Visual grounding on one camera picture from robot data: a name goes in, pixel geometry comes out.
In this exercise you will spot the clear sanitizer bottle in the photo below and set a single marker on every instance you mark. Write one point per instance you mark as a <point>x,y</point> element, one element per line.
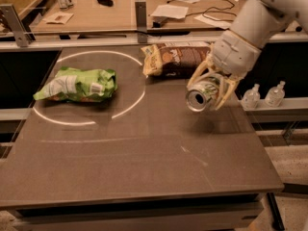
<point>251,98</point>
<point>275,95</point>

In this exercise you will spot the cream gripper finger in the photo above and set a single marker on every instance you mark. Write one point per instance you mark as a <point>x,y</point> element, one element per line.
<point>207,66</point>
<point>226,88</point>

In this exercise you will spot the clear sanitizer bottle right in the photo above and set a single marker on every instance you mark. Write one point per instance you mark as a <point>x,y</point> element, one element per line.
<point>275,95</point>

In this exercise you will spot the clear sanitizer bottle left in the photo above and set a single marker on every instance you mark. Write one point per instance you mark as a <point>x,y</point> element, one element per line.
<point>251,98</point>

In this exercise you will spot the green white 7up can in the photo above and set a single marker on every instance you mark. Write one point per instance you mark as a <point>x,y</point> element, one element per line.
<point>204,93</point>

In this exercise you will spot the black mouse on desk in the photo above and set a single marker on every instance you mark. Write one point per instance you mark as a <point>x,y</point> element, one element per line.
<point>108,3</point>

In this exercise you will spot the white paper sheet right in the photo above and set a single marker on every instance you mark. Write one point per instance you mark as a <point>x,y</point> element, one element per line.
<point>213,21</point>

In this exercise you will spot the middle metal bracket post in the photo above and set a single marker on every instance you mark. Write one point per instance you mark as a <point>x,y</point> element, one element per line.
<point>141,20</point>

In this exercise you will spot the small paper card left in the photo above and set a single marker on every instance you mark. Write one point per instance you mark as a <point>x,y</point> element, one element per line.
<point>58,18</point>

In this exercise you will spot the wooden back desk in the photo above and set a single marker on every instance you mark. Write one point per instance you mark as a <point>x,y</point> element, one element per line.
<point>91,17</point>

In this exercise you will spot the green chip bag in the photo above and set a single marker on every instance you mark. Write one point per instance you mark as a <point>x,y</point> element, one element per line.
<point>79,85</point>

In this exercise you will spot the metal bracket post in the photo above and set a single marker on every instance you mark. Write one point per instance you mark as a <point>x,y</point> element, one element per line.
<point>22,39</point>
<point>141,20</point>

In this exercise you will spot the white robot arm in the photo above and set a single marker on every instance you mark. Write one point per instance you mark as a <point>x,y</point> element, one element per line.
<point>259,20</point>

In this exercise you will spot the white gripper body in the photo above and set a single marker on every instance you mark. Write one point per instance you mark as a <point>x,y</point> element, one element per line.
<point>235,56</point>

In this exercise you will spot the white paper sheet centre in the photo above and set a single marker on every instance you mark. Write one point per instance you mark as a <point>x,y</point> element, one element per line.
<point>170,11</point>

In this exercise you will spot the brown yellow snack bag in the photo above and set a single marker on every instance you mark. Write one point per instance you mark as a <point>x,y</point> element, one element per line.
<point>174,59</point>

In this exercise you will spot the left metal bracket post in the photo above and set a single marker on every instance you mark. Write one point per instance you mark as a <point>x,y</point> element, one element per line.
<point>22,39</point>

